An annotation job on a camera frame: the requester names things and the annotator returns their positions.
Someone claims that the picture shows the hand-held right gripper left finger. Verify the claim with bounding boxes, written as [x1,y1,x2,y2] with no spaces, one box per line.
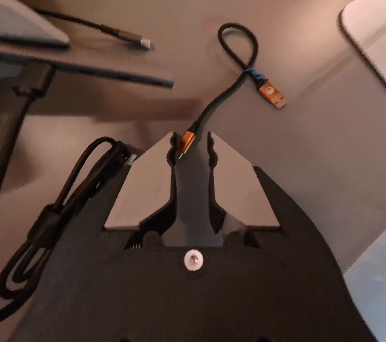
[104,131,178,237]

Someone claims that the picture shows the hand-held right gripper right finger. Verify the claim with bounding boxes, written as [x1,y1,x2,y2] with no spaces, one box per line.
[207,131,282,234]

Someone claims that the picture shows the black cable with orange plugs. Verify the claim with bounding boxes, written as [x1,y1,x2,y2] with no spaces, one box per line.
[178,23,288,161]

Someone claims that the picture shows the thick black cable with port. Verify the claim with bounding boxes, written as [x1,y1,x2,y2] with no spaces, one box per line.
[0,63,56,190]

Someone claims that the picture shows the dark grey laptop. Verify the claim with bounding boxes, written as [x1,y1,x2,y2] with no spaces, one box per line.
[0,44,175,89]

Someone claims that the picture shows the grey flat device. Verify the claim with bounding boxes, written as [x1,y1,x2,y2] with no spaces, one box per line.
[0,0,70,50]

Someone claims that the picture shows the bundled black cable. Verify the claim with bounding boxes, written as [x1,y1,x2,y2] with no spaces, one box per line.
[0,137,138,321]

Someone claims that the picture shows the black cable with silver plug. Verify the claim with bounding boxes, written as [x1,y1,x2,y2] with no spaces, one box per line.
[35,8,153,50]

